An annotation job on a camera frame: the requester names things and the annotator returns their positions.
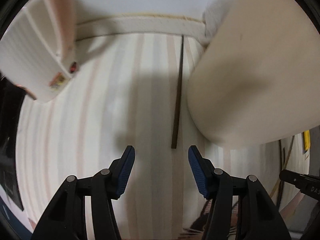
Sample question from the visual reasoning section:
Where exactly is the black induction cooktop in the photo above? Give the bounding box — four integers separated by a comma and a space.
1, 77, 25, 211

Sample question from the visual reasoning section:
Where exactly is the yellow power bank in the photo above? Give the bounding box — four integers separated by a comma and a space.
303, 130, 311, 153

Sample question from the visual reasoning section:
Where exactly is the white pink electric kettle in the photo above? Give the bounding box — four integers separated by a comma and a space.
1, 0, 78, 102

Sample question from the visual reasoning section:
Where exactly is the beige ribbed utensil holder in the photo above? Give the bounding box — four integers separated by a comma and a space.
187, 0, 319, 149

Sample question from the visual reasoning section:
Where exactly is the light wood chopstick right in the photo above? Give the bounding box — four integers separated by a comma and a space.
269, 135, 295, 198

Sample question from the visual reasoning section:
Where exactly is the striped cat table cloth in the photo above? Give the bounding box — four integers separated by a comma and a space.
16, 34, 310, 239

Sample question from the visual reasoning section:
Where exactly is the dark red brown chopstick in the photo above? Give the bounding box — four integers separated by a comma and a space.
171, 35, 184, 149

